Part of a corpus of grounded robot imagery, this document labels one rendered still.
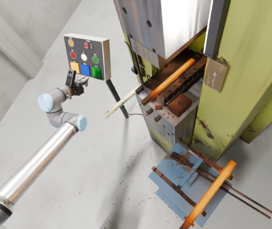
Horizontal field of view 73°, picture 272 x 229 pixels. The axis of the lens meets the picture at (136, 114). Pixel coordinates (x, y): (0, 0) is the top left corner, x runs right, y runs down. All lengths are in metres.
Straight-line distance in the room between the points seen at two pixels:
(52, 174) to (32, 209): 0.39
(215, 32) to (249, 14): 0.10
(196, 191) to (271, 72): 0.77
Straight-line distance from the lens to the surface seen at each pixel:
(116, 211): 2.04
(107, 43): 1.32
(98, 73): 1.37
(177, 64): 1.31
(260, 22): 0.68
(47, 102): 1.06
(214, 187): 0.97
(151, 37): 0.80
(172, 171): 1.24
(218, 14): 0.69
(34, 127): 2.85
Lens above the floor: 1.95
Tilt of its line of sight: 60 degrees down
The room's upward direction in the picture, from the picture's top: 23 degrees counter-clockwise
